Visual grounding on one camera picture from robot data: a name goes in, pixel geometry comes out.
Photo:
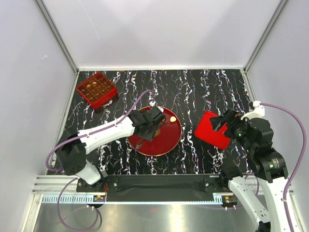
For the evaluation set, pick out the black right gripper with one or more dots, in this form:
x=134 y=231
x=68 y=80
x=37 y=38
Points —
x=232 y=117

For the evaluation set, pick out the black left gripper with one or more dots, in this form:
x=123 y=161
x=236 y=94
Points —
x=149 y=137

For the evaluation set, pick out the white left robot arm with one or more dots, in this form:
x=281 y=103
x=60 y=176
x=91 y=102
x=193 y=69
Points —
x=74 y=146

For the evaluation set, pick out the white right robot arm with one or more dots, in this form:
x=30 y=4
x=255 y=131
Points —
x=255 y=135

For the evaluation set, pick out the white heart chocolate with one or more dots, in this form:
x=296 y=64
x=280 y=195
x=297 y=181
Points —
x=172 y=119

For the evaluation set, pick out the red compartment chocolate box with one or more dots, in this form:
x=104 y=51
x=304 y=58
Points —
x=97 y=96

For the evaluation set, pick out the red box lid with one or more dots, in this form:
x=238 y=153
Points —
x=205 y=132

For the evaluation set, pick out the round red lacquer tray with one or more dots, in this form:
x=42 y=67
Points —
x=166 y=141

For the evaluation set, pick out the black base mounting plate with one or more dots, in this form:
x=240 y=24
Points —
x=160 y=188

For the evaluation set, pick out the aluminium frame rail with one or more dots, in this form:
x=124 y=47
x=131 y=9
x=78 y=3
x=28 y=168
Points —
x=63 y=188

